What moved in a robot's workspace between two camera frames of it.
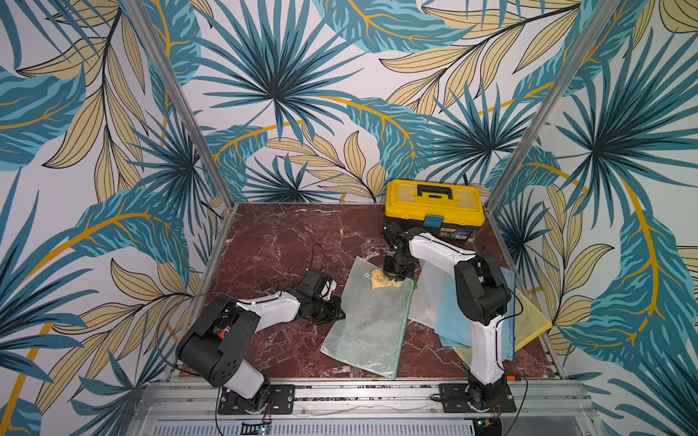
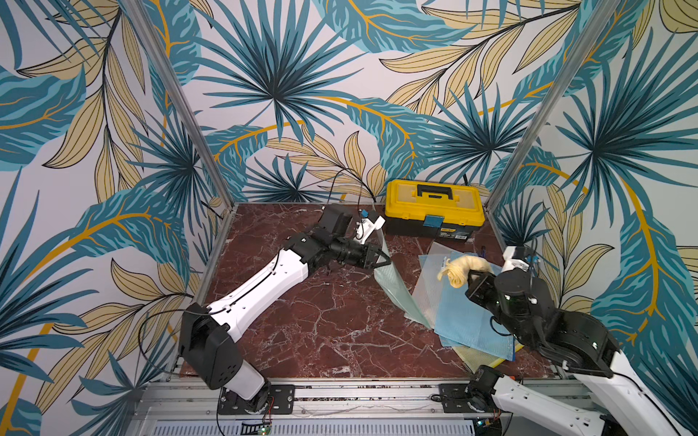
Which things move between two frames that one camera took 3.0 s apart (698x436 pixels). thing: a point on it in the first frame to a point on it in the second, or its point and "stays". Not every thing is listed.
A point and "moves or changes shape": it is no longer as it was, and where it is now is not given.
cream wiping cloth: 379,280 moves or changes shape
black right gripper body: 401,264 to 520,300
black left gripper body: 325,311 to 354,252
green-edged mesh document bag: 367,325 moves or changes shape
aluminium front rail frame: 188,408 stays
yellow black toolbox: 451,210 stays
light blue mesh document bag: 451,323 stays
